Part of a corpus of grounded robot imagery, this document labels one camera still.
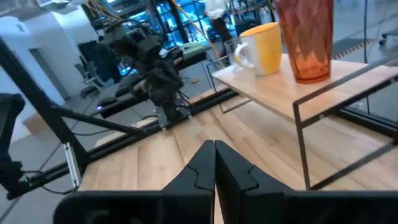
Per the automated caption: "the orange faceted plastic tumbler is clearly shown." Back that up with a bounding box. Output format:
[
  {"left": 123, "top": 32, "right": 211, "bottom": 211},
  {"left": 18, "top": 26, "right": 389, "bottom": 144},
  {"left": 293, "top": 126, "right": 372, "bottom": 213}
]
[{"left": 275, "top": 0, "right": 335, "bottom": 85}]

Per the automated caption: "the long black floor cable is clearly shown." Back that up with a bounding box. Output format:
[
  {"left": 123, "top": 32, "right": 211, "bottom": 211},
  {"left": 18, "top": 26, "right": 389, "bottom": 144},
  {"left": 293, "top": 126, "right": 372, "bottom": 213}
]
[{"left": 363, "top": 0, "right": 370, "bottom": 65}]

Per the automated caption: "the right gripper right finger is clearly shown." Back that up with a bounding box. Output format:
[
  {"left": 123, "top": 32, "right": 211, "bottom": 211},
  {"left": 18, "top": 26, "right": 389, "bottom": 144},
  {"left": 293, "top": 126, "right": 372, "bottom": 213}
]
[{"left": 215, "top": 139, "right": 398, "bottom": 224}]

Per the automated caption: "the person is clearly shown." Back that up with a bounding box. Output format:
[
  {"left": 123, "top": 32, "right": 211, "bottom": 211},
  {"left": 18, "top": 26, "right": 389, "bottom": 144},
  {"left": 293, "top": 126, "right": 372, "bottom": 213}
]
[{"left": 204, "top": 0, "right": 234, "bottom": 44}]

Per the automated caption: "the black low cabinet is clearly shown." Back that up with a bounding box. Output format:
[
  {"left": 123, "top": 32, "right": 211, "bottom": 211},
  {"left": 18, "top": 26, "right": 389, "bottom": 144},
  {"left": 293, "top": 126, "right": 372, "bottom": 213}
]
[{"left": 96, "top": 90, "right": 159, "bottom": 119}]

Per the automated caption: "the black mat with striped edge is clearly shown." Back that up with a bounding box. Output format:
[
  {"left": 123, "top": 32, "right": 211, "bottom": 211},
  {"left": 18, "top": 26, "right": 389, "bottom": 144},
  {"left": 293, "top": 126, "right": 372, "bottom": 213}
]
[{"left": 331, "top": 37, "right": 374, "bottom": 60}]

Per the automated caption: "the black device with cable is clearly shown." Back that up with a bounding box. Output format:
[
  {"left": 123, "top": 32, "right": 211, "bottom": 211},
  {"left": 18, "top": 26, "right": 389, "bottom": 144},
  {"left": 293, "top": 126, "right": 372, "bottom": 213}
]
[{"left": 0, "top": 93, "right": 26, "bottom": 200}]

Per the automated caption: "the wooden shelf with black frame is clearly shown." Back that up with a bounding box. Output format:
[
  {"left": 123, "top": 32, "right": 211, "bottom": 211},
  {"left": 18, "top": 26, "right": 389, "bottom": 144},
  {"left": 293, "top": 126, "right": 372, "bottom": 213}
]
[{"left": 206, "top": 52, "right": 398, "bottom": 191}]

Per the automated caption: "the clear glass cup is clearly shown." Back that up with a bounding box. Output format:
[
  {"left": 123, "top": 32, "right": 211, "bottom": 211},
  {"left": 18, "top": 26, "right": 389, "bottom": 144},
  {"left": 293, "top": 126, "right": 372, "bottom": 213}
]
[{"left": 223, "top": 37, "right": 247, "bottom": 73}]

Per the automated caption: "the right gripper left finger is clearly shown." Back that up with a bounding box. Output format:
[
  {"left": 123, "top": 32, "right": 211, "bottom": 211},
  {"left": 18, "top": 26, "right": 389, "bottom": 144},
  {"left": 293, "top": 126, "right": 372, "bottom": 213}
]
[{"left": 53, "top": 139, "right": 216, "bottom": 224}]

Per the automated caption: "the yellow cable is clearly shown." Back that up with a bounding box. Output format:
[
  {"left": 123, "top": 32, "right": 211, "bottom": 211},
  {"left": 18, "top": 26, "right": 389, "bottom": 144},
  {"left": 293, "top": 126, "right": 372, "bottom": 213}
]
[{"left": 169, "top": 0, "right": 225, "bottom": 68}]

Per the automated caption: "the grey office chair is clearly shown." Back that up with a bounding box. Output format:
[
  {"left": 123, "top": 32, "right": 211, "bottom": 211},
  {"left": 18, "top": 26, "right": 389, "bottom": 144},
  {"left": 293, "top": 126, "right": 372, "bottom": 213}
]
[{"left": 73, "top": 60, "right": 105, "bottom": 98}]

